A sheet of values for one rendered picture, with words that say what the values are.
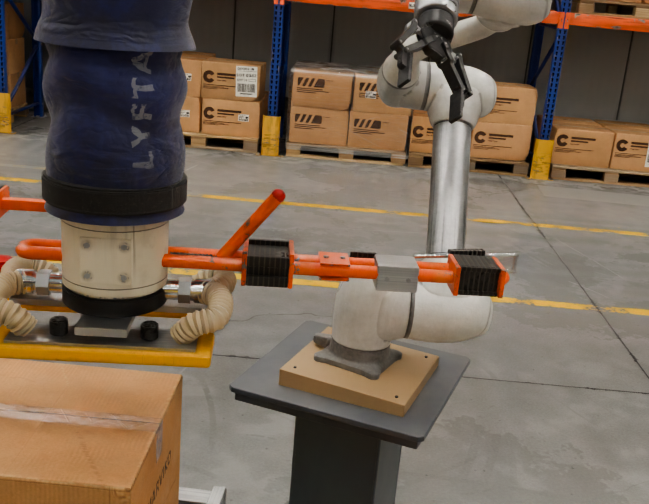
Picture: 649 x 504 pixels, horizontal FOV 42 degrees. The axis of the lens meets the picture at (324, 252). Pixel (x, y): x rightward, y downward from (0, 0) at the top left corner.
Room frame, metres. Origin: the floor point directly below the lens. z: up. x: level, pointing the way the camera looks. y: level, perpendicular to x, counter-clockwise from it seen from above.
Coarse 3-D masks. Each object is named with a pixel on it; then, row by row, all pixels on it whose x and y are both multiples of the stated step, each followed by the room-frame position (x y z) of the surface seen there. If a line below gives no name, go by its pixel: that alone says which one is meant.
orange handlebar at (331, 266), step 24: (24, 240) 1.31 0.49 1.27; (48, 240) 1.32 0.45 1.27; (168, 264) 1.29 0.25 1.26; (192, 264) 1.29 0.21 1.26; (216, 264) 1.29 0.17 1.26; (240, 264) 1.30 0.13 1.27; (312, 264) 1.31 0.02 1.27; (336, 264) 1.31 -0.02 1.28; (360, 264) 1.35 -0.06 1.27; (432, 264) 1.37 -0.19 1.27
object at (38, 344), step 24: (0, 336) 1.19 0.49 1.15; (24, 336) 1.19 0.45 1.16; (48, 336) 1.20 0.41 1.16; (72, 336) 1.20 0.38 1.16; (96, 336) 1.21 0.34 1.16; (144, 336) 1.21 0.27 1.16; (168, 336) 1.23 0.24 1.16; (72, 360) 1.16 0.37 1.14; (96, 360) 1.17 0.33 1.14; (120, 360) 1.17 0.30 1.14; (144, 360) 1.17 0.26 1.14; (168, 360) 1.18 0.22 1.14; (192, 360) 1.18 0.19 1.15
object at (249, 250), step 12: (252, 240) 1.37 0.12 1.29; (264, 240) 1.37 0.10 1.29; (276, 240) 1.38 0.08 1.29; (252, 252) 1.32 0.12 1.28; (264, 252) 1.33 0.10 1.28; (276, 252) 1.34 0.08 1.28; (288, 252) 1.34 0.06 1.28; (252, 264) 1.28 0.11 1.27; (264, 264) 1.28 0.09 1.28; (276, 264) 1.28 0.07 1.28; (288, 264) 1.29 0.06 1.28; (252, 276) 1.28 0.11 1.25; (264, 276) 1.28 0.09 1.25; (276, 276) 1.29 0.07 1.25; (288, 276) 1.29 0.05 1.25; (288, 288) 1.29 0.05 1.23
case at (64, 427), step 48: (0, 384) 1.42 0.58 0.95; (48, 384) 1.43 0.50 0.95; (96, 384) 1.45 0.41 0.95; (144, 384) 1.46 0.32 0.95; (0, 432) 1.25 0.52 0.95; (48, 432) 1.26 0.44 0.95; (96, 432) 1.27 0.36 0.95; (144, 432) 1.29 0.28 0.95; (0, 480) 1.13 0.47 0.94; (48, 480) 1.13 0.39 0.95; (96, 480) 1.13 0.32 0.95; (144, 480) 1.21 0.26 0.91
